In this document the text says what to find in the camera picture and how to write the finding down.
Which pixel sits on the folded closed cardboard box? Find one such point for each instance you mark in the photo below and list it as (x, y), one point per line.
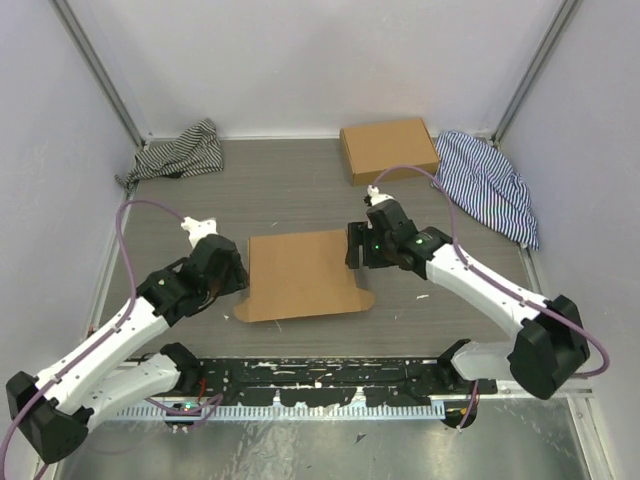
(370, 149)

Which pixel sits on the cardboard box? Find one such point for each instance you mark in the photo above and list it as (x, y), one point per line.
(370, 149)
(298, 275)

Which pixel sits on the blue white striped cloth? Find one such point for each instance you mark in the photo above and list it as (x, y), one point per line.
(481, 181)

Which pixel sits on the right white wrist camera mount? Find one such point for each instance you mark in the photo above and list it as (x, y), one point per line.
(375, 197)

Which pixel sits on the aluminium front rail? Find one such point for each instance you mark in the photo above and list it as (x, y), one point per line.
(505, 389)

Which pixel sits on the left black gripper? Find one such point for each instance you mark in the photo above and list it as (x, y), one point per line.
(238, 280)

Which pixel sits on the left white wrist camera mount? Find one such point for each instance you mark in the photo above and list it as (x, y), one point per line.
(198, 229)

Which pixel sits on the aluminium corner post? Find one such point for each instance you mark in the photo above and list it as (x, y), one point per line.
(550, 40)
(82, 42)

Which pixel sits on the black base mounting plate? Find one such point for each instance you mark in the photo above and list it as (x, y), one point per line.
(322, 382)

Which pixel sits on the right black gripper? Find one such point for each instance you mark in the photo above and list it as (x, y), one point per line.
(360, 234)

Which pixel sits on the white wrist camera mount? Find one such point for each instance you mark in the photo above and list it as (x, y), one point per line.
(375, 197)
(198, 229)

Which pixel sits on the left aluminium corner post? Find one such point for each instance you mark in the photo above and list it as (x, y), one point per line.
(82, 42)

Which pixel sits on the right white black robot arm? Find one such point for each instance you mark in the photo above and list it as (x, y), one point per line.
(544, 348)

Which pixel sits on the right aluminium corner post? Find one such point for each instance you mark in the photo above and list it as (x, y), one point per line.
(550, 40)

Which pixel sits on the slotted grey cable duct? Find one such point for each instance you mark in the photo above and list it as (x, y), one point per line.
(357, 410)

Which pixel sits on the grey striped cloth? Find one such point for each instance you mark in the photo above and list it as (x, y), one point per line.
(197, 151)

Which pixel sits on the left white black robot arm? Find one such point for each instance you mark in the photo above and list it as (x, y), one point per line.
(57, 408)

